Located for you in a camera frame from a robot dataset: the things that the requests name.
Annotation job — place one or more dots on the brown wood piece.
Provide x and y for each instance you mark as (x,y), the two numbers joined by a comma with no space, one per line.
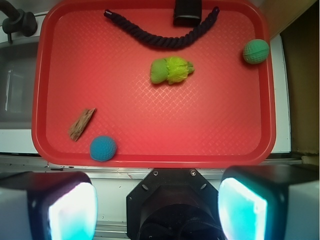
(78,127)

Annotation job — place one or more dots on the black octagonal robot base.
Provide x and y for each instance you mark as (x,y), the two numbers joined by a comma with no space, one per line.
(173,204)

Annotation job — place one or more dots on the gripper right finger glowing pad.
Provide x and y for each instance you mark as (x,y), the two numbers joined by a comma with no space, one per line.
(270,202)

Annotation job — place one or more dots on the grey sink basin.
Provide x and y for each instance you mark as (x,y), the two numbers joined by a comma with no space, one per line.
(17,77)

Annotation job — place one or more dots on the black faucet knob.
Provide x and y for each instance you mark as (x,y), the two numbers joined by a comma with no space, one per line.
(17,21)

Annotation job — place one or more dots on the green plush toy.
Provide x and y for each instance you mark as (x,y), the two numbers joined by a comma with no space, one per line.
(173,69)

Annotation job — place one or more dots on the black rectangular block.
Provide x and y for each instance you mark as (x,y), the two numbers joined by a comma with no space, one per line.
(187,13)

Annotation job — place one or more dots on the green foam ball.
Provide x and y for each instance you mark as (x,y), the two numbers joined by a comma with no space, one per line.
(256,51)

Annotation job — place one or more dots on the red plastic tray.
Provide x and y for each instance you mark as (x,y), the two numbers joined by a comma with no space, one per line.
(223,114)

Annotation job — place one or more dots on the blue foam ball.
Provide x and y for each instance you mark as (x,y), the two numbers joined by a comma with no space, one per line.
(102,148)

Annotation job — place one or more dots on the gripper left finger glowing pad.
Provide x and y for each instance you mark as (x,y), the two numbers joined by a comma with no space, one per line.
(47,206)

